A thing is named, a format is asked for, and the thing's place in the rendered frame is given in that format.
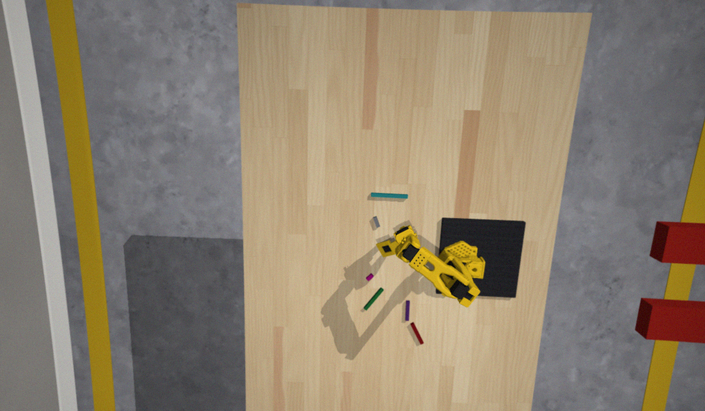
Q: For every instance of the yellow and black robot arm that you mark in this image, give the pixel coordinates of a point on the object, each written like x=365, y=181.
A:
x=462, y=287

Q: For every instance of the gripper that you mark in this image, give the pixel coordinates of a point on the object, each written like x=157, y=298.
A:
x=388, y=248

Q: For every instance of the turquoise rod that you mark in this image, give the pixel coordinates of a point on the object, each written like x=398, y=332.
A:
x=385, y=195

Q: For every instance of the dark green rod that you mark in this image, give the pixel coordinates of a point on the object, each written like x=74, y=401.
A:
x=371, y=301

